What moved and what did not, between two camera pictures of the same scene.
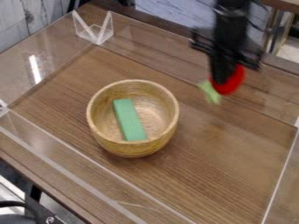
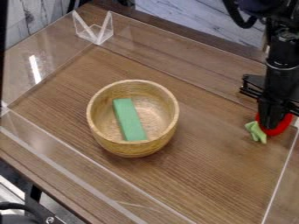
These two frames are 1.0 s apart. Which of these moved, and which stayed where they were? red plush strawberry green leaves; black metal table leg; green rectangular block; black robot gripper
Moved: red plush strawberry green leaves; black robot gripper
Stayed: green rectangular block; black metal table leg
